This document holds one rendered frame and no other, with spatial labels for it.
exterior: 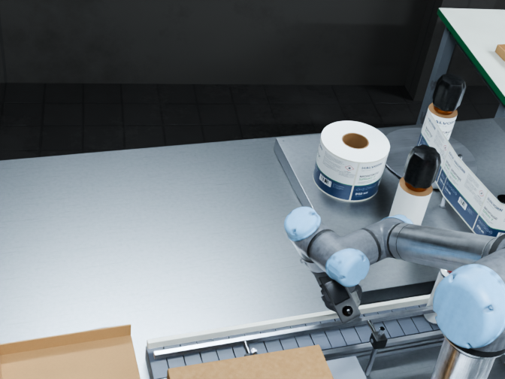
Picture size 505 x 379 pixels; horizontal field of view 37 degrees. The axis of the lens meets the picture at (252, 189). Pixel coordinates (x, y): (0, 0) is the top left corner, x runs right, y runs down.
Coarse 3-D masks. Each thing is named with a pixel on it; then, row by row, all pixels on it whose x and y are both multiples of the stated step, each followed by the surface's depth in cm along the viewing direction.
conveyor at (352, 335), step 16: (336, 320) 185; (400, 320) 187; (416, 320) 187; (240, 336) 178; (304, 336) 180; (320, 336) 180; (336, 336) 181; (352, 336) 181; (368, 336) 182; (400, 336) 183; (208, 352) 173; (224, 352) 173; (240, 352) 174; (160, 368) 168
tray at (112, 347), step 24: (48, 336) 173; (72, 336) 174; (96, 336) 177; (120, 336) 179; (0, 360) 170; (24, 360) 171; (48, 360) 172; (72, 360) 173; (96, 360) 173; (120, 360) 174
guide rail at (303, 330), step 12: (396, 312) 178; (408, 312) 178; (420, 312) 179; (432, 312) 181; (324, 324) 172; (336, 324) 173; (348, 324) 174; (360, 324) 175; (252, 336) 167; (264, 336) 168; (276, 336) 169; (288, 336) 170; (180, 348) 163; (192, 348) 163; (204, 348) 164; (216, 348) 165
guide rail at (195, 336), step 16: (384, 304) 186; (400, 304) 187; (416, 304) 189; (272, 320) 178; (288, 320) 178; (304, 320) 180; (320, 320) 182; (176, 336) 171; (192, 336) 172; (208, 336) 173
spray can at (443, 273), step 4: (440, 268) 179; (440, 272) 178; (444, 272) 178; (448, 272) 177; (440, 276) 179; (444, 276) 178; (436, 280) 181; (440, 280) 179; (436, 284) 181; (432, 292) 183; (432, 296) 183; (428, 300) 186; (432, 300) 184; (428, 304) 185; (432, 304) 184; (424, 316) 188; (428, 316) 186; (432, 316) 186; (428, 320) 187; (432, 320) 186; (436, 324) 187
